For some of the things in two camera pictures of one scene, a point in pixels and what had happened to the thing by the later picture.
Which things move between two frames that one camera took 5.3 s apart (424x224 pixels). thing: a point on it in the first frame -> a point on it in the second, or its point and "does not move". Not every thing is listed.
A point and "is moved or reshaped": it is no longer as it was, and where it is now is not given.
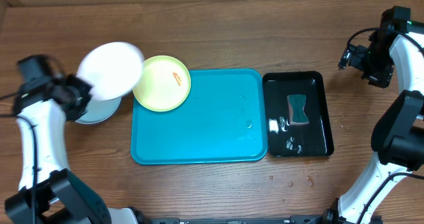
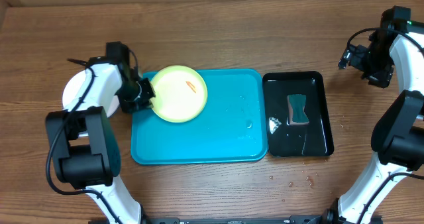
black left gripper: (75, 112) -> (146, 101)
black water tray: (285, 140) does not move
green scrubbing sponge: (296, 103) does not move
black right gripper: (381, 80) does not move
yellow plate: (165, 84) is moved or reshaped
